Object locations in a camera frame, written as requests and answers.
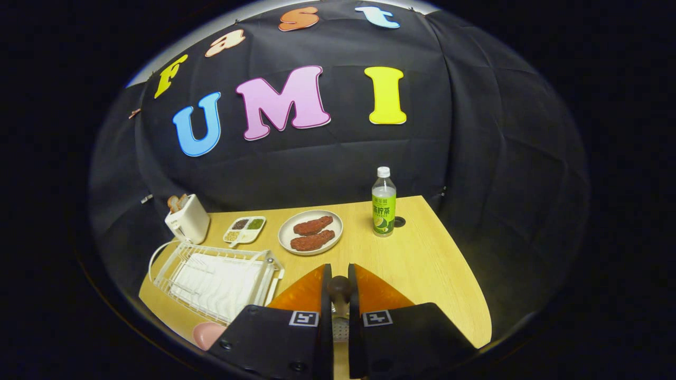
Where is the white wire dish rack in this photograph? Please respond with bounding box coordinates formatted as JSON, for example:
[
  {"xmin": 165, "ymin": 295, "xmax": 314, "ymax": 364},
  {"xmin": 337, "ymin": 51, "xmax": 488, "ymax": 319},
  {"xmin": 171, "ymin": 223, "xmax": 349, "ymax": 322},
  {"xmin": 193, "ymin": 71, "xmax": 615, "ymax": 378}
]
[{"xmin": 153, "ymin": 242, "xmax": 285, "ymax": 325}]

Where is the green label drink bottle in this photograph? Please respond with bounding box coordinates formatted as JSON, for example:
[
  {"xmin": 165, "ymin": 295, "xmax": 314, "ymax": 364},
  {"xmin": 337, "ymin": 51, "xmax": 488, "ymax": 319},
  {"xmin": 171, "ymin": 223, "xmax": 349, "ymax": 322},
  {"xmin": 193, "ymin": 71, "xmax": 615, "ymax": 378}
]
[{"xmin": 371, "ymin": 166, "xmax": 397, "ymax": 238}]

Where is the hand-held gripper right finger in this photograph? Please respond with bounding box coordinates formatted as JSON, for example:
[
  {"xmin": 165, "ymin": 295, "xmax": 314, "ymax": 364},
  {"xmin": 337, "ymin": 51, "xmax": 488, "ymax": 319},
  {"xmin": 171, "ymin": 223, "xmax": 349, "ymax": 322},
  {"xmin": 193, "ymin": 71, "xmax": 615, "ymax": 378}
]
[{"xmin": 348, "ymin": 263, "xmax": 478, "ymax": 380}]

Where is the white plate with meat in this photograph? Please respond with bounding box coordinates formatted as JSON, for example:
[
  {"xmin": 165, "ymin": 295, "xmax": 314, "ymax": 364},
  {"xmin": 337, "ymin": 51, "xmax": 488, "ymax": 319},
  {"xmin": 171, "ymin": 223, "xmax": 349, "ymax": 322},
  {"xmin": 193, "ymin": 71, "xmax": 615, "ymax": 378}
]
[{"xmin": 278, "ymin": 210, "xmax": 344, "ymax": 257}]

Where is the brown meat piece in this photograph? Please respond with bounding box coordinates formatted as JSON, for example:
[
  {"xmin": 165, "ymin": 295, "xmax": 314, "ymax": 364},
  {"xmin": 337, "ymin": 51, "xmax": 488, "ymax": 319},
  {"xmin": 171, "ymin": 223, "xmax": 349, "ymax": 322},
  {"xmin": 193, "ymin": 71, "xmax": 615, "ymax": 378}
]
[
  {"xmin": 290, "ymin": 230, "xmax": 336, "ymax": 252},
  {"xmin": 293, "ymin": 215, "xmax": 334, "ymax": 236}
]

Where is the white toaster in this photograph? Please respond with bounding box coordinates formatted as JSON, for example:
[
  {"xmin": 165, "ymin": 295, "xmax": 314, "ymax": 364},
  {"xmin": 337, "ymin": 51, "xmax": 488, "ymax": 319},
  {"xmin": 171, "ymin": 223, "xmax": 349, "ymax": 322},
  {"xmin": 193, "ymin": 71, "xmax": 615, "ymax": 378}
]
[{"xmin": 165, "ymin": 194, "xmax": 211, "ymax": 245}]

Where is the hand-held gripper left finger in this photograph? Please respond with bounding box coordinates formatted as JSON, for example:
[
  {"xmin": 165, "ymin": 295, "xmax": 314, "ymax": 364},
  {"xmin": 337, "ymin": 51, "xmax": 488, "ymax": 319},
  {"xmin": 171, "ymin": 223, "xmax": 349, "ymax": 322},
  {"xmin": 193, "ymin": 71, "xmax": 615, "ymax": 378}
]
[{"xmin": 209, "ymin": 263, "xmax": 334, "ymax": 380}]

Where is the black backdrop cloth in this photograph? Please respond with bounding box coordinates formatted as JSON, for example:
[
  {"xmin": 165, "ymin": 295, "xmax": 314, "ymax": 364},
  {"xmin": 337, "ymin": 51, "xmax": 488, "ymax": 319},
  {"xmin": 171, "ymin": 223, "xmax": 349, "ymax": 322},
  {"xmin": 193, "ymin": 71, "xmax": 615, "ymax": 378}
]
[{"xmin": 89, "ymin": 0, "xmax": 590, "ymax": 317}]

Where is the white power cable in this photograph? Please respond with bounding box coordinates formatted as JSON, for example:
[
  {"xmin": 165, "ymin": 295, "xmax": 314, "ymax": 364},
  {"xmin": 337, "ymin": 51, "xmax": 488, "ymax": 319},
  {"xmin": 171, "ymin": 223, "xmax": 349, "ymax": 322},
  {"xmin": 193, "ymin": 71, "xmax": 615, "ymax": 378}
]
[{"xmin": 148, "ymin": 240, "xmax": 177, "ymax": 283}]

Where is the pink plate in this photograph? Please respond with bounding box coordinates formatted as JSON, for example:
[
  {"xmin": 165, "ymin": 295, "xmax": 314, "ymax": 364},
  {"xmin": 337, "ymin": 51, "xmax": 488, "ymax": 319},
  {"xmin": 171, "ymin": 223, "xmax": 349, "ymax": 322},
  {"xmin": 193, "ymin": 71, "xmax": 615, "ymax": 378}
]
[{"xmin": 192, "ymin": 322, "xmax": 228, "ymax": 351}]

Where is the white divided bean dish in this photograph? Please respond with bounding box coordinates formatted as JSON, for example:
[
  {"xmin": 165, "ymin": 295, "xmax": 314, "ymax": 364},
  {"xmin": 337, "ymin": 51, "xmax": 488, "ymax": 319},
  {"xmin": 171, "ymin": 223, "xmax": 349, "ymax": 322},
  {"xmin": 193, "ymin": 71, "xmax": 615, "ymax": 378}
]
[{"xmin": 222, "ymin": 216, "xmax": 267, "ymax": 249}]

